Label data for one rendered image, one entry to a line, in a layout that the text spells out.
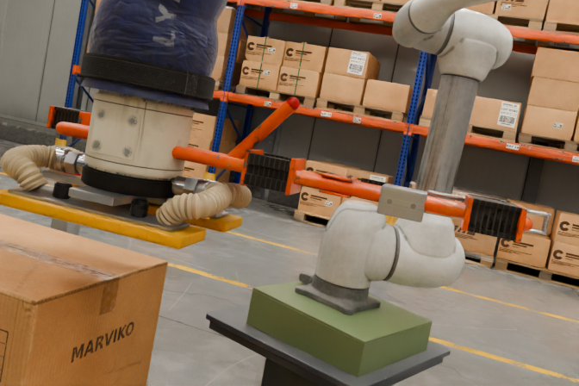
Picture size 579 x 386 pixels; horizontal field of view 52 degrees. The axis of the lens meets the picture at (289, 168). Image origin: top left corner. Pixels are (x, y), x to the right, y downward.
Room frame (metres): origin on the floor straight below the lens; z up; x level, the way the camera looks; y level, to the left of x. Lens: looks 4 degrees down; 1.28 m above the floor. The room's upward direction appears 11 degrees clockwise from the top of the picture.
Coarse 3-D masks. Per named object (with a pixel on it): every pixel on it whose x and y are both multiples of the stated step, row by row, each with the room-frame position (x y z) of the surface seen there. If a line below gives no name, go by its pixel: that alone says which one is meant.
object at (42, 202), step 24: (0, 192) 0.94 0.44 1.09; (24, 192) 0.95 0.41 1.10; (48, 192) 0.99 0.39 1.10; (48, 216) 0.92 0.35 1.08; (72, 216) 0.91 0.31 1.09; (96, 216) 0.90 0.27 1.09; (120, 216) 0.90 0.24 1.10; (144, 216) 0.93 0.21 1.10; (168, 240) 0.87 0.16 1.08; (192, 240) 0.91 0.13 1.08
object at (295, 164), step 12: (252, 156) 0.95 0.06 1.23; (264, 156) 0.94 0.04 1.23; (276, 156) 1.03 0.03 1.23; (252, 168) 0.95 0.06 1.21; (264, 168) 0.95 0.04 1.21; (276, 168) 0.94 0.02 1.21; (288, 168) 0.93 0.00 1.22; (300, 168) 0.98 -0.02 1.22; (240, 180) 0.96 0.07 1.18; (252, 180) 0.94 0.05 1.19; (264, 180) 0.94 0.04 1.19; (276, 180) 0.94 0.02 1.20; (288, 180) 0.94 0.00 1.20; (288, 192) 0.94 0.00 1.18
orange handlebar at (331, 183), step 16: (64, 128) 1.04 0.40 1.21; (80, 128) 1.04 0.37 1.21; (192, 160) 0.99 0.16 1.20; (208, 160) 0.98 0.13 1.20; (224, 160) 0.98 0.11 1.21; (240, 160) 0.97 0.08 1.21; (304, 176) 0.95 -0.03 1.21; (320, 176) 0.94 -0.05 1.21; (336, 176) 0.94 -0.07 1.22; (336, 192) 0.94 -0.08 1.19; (352, 192) 0.93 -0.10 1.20; (368, 192) 0.92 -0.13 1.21; (432, 208) 0.90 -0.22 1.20; (448, 208) 0.89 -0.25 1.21; (464, 208) 0.89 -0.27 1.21; (528, 224) 0.87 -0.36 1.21
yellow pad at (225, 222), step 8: (72, 184) 1.14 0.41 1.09; (152, 208) 1.08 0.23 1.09; (224, 216) 1.11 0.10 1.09; (232, 216) 1.12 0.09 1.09; (192, 224) 1.06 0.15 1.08; (200, 224) 1.06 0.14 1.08; (208, 224) 1.06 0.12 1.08; (216, 224) 1.05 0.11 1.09; (224, 224) 1.05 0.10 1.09; (232, 224) 1.08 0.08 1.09; (240, 224) 1.14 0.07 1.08; (224, 232) 1.05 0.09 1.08
